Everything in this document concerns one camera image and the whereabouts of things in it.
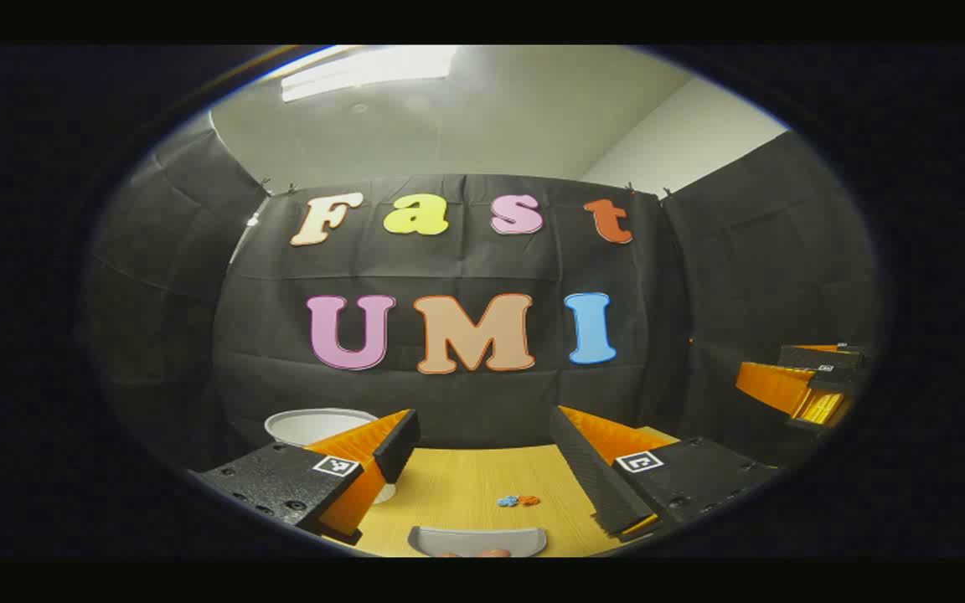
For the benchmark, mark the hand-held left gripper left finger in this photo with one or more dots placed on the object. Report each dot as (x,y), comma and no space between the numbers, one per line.
(394,440)

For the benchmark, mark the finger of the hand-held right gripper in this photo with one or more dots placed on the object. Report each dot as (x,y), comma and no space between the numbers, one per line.
(826,356)
(776,385)

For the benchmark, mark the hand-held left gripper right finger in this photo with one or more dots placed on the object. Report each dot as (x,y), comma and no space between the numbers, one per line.
(587,469)

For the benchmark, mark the white ribbed garbage bin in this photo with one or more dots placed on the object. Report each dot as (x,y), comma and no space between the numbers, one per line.
(307,427)

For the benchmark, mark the grey plastic dustpan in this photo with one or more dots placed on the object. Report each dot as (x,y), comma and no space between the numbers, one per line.
(474,540)

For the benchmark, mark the ceiling light panel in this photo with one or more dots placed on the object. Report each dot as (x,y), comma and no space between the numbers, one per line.
(365,71)

